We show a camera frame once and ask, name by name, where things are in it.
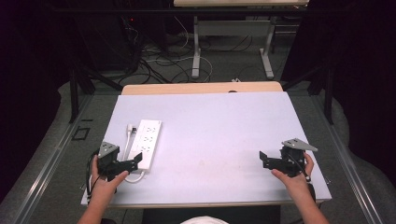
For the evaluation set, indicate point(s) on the metal floor rail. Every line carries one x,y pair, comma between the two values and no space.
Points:
46,168
348,161

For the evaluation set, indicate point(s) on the person's left hand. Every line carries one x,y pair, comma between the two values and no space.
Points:
104,189

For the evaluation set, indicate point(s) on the white table mat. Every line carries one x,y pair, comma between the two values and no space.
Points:
218,140

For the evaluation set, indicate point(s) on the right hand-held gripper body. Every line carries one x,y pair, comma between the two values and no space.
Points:
292,160

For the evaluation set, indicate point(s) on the desk with white legs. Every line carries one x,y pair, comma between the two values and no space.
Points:
233,28

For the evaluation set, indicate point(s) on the person's right hand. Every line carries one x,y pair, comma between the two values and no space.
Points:
295,183

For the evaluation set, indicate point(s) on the wooden table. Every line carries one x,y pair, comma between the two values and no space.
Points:
186,88

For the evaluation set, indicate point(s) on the white power strip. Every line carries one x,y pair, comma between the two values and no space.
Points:
148,140

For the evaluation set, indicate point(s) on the black metal stand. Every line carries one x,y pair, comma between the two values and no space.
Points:
77,87
327,93

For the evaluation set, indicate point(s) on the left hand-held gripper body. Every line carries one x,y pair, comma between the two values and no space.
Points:
107,157

